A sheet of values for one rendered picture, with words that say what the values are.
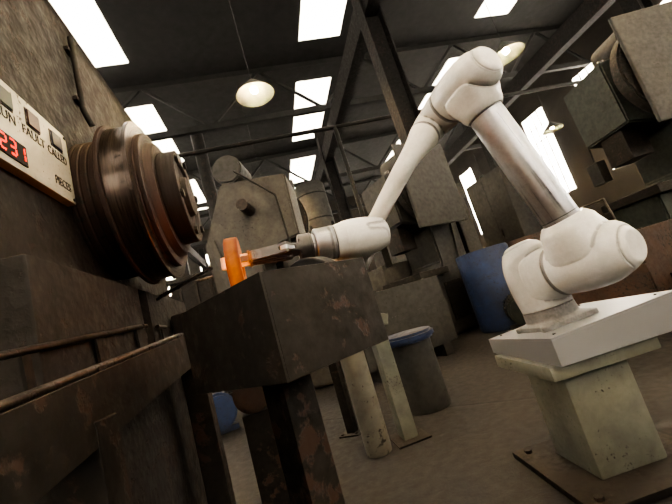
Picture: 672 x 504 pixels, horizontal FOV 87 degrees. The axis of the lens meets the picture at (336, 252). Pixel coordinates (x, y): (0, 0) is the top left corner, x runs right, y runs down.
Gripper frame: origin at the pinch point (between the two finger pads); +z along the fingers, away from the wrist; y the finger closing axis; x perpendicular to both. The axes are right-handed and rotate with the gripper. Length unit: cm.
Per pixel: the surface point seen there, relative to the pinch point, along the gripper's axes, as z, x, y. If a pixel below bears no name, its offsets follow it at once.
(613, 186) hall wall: -1166, 184, 858
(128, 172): 19.9, 25.1, -6.1
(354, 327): -17.8, -21.6, -39.5
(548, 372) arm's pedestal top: -74, -47, -1
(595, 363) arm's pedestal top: -87, -47, -4
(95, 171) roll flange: 26.9, 26.6, -6.1
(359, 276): -21.0, -14.2, -36.9
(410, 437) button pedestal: -56, -80, 80
